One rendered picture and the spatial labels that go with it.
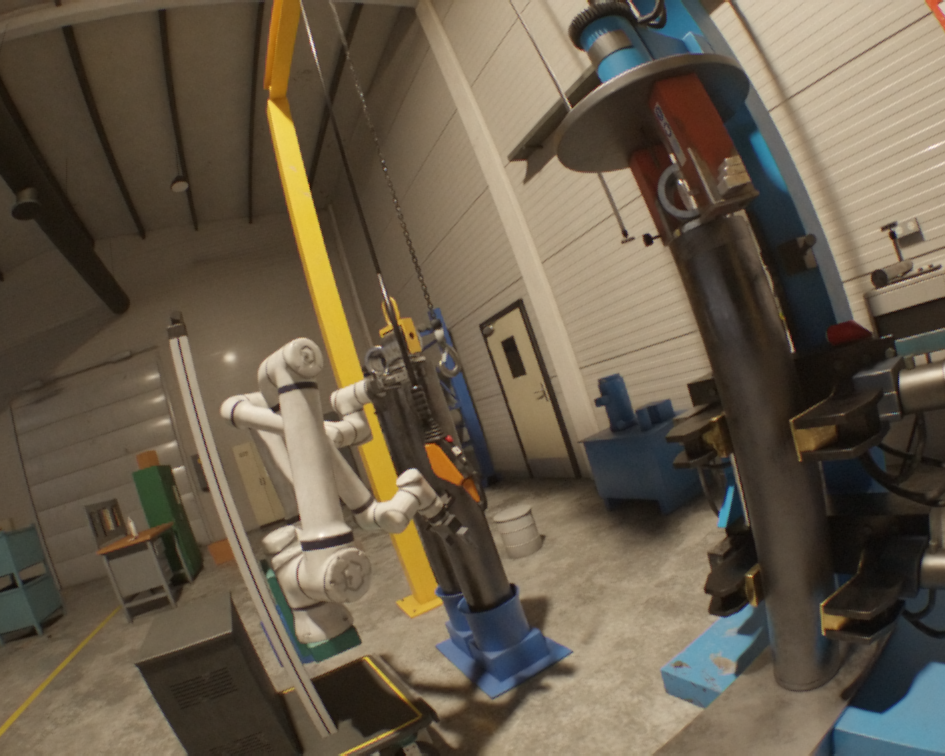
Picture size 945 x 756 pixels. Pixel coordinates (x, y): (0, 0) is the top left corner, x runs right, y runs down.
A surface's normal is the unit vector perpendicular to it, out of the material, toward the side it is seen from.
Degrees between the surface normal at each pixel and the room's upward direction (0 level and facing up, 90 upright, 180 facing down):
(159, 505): 90
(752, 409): 90
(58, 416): 90
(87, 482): 90
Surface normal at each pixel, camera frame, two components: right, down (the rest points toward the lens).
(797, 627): -0.62, 0.18
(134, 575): 0.39, -0.17
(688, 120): -0.17, 0.02
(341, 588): 0.73, -0.14
